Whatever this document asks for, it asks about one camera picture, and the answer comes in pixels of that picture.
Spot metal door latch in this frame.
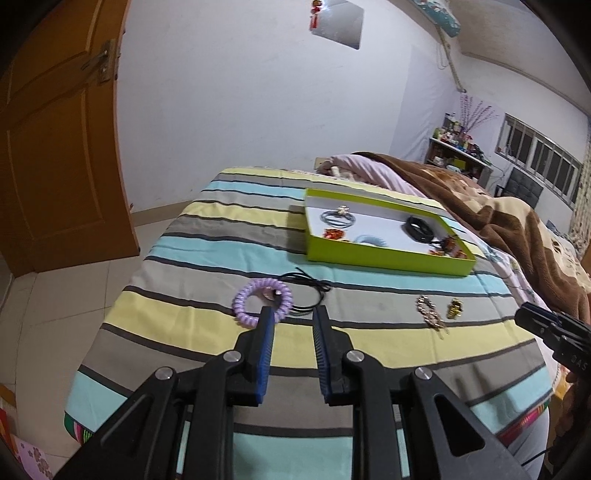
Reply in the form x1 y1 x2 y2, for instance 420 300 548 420
81 39 122 84

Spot white flower grey hair ties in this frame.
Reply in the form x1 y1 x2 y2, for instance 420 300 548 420
322 206 357 228

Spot black chair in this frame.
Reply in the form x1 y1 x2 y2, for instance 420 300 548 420
496 167 546 208

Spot striped bed sheet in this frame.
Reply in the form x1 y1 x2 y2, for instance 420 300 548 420
65 166 555 480

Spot purple flower branches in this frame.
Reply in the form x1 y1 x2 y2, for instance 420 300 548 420
460 93 497 134

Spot shelf with bottles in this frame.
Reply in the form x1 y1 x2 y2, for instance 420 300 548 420
426 113 495 185

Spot brown fleece blanket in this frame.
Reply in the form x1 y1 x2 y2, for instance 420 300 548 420
349 151 591 328

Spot green shallow box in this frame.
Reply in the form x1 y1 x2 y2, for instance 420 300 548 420
304 188 477 278

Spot silver bead bracelet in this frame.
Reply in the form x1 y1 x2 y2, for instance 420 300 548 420
416 295 450 337

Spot wooden door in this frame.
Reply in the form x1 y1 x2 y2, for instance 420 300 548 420
0 0 141 278

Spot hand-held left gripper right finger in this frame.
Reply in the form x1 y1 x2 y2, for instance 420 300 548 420
313 305 532 480

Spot thin black hair tie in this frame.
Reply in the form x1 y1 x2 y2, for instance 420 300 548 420
279 266 332 319

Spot pink floral box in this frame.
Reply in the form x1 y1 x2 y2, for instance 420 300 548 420
0 383 51 480

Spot brown bead hair tie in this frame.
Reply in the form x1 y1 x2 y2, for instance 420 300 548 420
428 234 458 257

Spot wall air conditioner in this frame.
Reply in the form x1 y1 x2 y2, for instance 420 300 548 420
411 0 461 38

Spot barred window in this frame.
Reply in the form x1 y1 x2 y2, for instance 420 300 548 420
494 113 585 197

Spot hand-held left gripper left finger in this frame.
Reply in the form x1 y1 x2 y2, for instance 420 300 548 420
53 305 276 480

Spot white wall pipe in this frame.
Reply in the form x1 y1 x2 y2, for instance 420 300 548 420
436 34 467 93

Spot colourful plaid cloth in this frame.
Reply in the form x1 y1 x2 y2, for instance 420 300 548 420
64 401 550 448

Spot black wristband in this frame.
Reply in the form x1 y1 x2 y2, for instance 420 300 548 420
404 215 435 242

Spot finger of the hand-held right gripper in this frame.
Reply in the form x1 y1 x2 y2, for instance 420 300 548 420
514 302 566 344

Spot purple spiral hair tie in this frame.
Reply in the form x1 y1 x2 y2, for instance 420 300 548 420
233 278 294 329

